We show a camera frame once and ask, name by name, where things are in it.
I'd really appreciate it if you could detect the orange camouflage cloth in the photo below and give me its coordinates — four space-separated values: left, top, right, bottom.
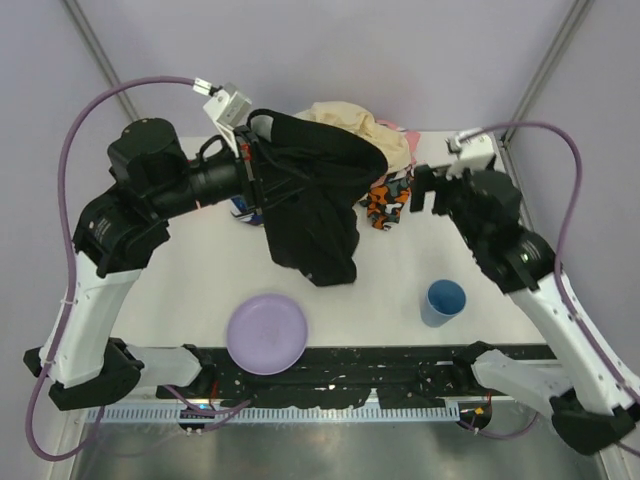
359 168 413 231

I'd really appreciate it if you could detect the cream cloth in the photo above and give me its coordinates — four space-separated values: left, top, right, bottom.
295 101 413 174

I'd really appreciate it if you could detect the white slotted cable duct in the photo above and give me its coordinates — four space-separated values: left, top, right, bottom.
102 401 460 425

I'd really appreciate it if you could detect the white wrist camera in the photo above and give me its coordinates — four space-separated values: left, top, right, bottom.
203 83 252 152
446 129 495 178

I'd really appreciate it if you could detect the blue cup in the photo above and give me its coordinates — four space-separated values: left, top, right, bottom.
420 279 467 328

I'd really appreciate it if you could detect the blue white patterned cloth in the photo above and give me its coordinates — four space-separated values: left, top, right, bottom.
230 196 263 227

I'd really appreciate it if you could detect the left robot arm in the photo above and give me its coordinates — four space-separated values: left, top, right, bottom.
24 110 328 411

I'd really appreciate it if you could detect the black cloth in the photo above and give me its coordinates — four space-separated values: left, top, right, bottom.
247 109 388 287

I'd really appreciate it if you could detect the pink cloth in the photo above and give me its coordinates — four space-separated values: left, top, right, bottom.
377 120 421 166

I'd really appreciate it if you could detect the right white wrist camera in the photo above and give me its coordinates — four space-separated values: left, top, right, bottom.
446 129 495 178

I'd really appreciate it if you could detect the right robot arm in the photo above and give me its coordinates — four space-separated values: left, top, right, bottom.
410 165 639 455

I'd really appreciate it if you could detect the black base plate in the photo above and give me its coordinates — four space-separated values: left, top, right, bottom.
176 346 489 410

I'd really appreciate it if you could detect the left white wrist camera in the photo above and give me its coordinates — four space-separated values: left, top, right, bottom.
203 83 252 152

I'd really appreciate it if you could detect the purple plate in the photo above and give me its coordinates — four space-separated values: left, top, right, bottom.
226 293 309 376

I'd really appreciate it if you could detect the aluminium front rail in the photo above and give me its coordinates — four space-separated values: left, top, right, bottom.
124 389 556 402

